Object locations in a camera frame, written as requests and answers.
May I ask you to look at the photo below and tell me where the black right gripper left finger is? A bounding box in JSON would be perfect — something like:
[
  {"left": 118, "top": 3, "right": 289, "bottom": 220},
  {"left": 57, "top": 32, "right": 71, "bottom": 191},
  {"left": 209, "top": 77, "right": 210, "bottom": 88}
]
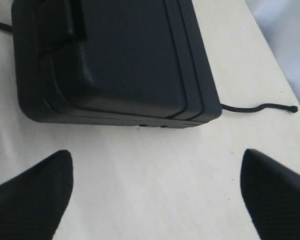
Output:
[{"left": 0, "top": 150, "right": 73, "bottom": 240}]

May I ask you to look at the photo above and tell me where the white backdrop curtain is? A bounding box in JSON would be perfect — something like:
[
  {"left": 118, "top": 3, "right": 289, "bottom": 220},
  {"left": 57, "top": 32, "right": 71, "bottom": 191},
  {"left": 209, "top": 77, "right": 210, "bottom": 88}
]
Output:
[{"left": 245, "top": 0, "right": 300, "bottom": 100}]

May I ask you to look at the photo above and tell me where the black cord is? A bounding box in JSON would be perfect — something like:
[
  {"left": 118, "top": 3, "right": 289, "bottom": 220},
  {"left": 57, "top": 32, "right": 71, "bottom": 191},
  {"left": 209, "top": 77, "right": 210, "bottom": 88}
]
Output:
[{"left": 0, "top": 19, "right": 299, "bottom": 114}]

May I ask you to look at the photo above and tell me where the black plastic carrying case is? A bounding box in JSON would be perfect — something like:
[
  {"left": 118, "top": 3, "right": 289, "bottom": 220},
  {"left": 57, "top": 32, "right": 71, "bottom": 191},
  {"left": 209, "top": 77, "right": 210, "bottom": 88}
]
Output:
[{"left": 11, "top": 0, "right": 222, "bottom": 129}]

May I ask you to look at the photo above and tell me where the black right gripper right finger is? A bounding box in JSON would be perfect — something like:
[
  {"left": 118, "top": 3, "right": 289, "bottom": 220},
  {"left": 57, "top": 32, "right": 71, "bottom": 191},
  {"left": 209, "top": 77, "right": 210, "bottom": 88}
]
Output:
[{"left": 240, "top": 149, "right": 300, "bottom": 240}]

